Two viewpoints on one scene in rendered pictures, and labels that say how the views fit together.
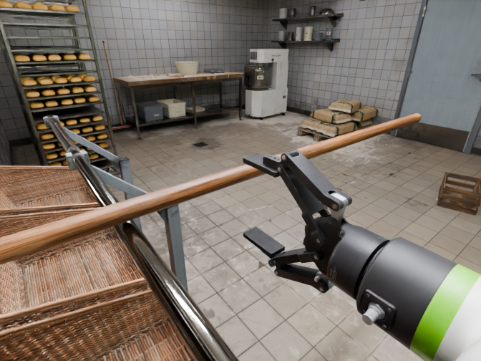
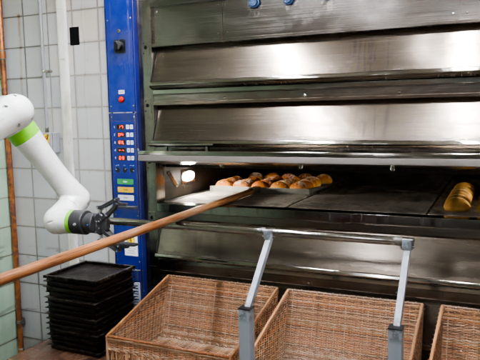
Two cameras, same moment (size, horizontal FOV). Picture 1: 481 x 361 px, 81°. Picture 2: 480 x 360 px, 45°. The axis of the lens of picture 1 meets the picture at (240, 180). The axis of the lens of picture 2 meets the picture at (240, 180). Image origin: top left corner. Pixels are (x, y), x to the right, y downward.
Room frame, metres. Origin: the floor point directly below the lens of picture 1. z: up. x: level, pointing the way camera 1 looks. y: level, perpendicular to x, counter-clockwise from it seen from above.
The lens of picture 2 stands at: (2.39, -0.65, 1.58)
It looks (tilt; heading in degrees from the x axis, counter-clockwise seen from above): 6 degrees down; 152
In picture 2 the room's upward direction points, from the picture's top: 1 degrees counter-clockwise
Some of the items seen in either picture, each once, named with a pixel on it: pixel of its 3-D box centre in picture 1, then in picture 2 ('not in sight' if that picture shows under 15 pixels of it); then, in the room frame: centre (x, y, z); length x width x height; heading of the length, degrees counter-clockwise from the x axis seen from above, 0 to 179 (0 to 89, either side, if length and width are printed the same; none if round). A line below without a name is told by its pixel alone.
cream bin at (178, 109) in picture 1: (171, 107); not in sight; (5.22, 1.27, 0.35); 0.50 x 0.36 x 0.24; 39
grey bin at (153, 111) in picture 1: (149, 110); not in sight; (4.96, 1.60, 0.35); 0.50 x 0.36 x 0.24; 38
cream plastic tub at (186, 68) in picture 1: (187, 68); not in sight; (5.54, 0.98, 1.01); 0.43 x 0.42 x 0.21; 128
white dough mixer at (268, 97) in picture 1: (263, 84); not in sight; (6.06, -0.48, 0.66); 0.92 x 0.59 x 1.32; 128
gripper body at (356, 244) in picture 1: (339, 250); (98, 223); (0.27, -0.12, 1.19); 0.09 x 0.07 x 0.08; 38
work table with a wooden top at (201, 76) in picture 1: (185, 100); not in sight; (5.39, 1.05, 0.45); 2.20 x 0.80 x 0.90; 128
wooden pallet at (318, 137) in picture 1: (338, 130); not in sight; (4.72, -1.68, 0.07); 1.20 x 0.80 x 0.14; 128
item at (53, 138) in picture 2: not in sight; (47, 142); (-0.58, -0.14, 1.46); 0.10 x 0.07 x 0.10; 38
